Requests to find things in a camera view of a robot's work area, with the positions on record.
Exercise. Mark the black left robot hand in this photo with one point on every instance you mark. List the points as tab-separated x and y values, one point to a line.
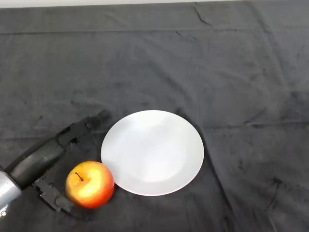
38	159

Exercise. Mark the red yellow apple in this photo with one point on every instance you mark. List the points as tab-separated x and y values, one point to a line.
94	191

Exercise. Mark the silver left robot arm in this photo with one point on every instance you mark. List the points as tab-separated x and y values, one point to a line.
6	191

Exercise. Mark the white round plate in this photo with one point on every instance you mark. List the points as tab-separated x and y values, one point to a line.
154	154

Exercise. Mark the black cloth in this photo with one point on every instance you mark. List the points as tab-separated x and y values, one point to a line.
217	72

